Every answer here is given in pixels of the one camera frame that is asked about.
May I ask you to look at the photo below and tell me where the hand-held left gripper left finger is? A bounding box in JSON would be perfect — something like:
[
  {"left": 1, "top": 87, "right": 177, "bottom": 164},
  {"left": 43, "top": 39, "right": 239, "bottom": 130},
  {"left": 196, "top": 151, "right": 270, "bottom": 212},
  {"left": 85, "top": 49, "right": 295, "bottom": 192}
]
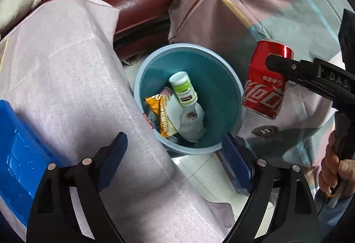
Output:
[{"left": 26, "top": 132, "right": 128, "bottom": 243}]

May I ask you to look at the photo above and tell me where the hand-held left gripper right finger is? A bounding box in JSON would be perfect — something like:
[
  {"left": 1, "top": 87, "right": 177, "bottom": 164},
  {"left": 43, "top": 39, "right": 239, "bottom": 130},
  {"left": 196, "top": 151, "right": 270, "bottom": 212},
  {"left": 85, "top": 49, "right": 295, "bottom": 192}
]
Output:
[{"left": 222, "top": 132, "right": 321, "bottom": 243}]

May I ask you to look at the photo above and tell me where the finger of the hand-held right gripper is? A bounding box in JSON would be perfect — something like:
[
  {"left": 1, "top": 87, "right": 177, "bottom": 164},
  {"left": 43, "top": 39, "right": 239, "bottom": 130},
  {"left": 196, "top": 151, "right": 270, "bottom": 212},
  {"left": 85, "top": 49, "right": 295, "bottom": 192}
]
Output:
[{"left": 266, "top": 55, "right": 322, "bottom": 87}]

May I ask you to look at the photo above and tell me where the red soda can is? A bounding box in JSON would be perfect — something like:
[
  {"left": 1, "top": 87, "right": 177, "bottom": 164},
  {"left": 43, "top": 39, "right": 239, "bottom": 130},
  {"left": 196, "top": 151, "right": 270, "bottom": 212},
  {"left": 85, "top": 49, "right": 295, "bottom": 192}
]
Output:
[{"left": 242, "top": 40, "right": 294, "bottom": 121}]

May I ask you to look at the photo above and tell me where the white paper sheet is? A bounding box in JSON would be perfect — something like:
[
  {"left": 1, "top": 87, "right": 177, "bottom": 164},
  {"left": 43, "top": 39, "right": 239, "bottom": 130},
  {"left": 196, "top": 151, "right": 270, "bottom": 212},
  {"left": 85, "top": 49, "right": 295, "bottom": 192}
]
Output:
[{"left": 168, "top": 93, "right": 206, "bottom": 144}]

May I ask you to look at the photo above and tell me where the yellow orange snack bag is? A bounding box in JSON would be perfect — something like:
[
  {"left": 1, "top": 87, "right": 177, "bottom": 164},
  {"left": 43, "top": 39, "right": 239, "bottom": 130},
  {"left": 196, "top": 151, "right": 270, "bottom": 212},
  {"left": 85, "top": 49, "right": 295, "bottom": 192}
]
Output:
[{"left": 145, "top": 94, "right": 178, "bottom": 138}]

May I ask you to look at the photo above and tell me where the teal plastic waste bin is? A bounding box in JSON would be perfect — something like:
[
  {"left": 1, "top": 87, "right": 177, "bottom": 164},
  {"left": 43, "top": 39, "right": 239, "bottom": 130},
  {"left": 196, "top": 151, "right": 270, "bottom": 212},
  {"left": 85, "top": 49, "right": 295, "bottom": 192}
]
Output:
[{"left": 134, "top": 43, "right": 246, "bottom": 156}]

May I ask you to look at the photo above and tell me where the white bottle with green label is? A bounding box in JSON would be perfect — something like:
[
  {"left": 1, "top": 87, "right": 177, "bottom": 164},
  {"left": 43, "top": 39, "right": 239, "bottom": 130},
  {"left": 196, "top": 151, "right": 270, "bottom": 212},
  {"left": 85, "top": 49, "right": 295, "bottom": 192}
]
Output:
[{"left": 169, "top": 71, "right": 198, "bottom": 106}]

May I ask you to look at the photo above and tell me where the person's right forearm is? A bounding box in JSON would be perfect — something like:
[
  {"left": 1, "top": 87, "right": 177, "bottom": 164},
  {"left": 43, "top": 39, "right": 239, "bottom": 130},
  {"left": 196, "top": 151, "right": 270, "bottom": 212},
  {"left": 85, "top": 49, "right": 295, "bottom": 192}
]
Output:
[{"left": 316, "top": 193, "right": 355, "bottom": 243}]

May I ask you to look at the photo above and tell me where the person's right hand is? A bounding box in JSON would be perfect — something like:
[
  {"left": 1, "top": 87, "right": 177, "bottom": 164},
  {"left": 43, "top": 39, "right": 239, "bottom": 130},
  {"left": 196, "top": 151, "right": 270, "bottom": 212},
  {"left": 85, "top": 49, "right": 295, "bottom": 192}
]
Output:
[{"left": 318, "top": 129, "right": 355, "bottom": 196}]

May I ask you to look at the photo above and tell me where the grey tablecloth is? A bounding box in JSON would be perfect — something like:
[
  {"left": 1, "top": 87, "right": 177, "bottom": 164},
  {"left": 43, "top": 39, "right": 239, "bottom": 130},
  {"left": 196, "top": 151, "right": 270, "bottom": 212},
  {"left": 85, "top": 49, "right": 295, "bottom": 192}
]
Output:
[{"left": 0, "top": 0, "right": 236, "bottom": 243}]

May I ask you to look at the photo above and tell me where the blue plastic tray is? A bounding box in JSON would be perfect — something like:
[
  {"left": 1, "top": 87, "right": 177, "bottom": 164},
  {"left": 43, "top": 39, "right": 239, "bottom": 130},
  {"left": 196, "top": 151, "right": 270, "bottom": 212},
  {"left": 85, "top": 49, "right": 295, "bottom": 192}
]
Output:
[{"left": 0, "top": 100, "right": 63, "bottom": 228}]

